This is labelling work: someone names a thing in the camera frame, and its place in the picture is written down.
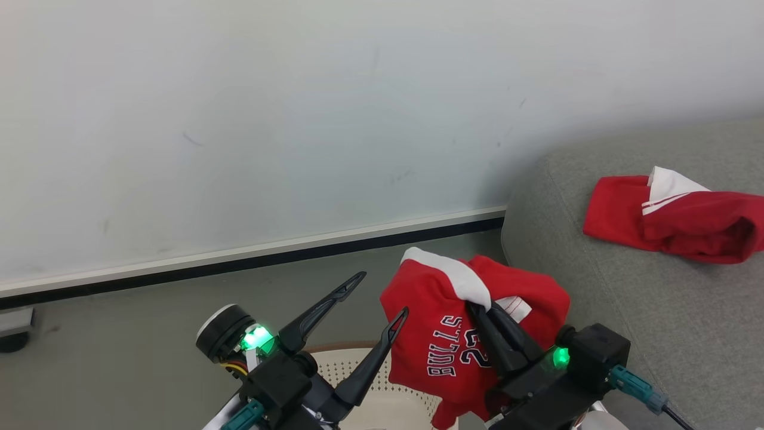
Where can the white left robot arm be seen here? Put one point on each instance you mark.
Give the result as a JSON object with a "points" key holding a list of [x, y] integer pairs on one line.
{"points": [[216, 421]]}

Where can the grey fabric sofa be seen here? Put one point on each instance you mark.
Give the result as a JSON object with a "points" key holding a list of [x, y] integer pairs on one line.
{"points": [[656, 322]]}

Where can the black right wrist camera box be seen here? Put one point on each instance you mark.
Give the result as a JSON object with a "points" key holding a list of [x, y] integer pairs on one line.
{"points": [[597, 355]]}

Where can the cream perforated laundry basket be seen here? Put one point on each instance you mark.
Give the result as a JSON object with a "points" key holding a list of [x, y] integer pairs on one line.
{"points": [[388, 406]]}

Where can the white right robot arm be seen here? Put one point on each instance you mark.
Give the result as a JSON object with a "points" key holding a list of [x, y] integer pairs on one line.
{"points": [[603, 418]]}

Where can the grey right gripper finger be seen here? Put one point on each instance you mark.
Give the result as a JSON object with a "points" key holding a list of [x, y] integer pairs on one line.
{"points": [[518, 346], [492, 346]]}

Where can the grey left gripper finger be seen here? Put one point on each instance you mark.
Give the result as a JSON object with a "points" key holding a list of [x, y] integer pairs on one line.
{"points": [[373, 364], [316, 316]]}

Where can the red and white garment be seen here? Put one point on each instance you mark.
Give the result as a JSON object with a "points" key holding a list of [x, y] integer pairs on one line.
{"points": [[692, 227]]}

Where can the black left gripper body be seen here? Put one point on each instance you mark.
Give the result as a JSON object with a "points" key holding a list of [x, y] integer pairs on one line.
{"points": [[286, 382]]}

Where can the white and black baseboard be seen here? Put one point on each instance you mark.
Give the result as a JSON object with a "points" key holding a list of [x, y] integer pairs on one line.
{"points": [[250, 257]]}

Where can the red Bulls jersey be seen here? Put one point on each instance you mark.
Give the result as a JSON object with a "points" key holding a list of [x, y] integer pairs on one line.
{"points": [[427, 310]]}

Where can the round black left wrist camera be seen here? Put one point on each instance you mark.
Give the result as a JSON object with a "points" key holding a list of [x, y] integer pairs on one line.
{"points": [[222, 331]]}

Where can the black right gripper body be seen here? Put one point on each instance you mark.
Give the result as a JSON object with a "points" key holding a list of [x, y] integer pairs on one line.
{"points": [[537, 397]]}

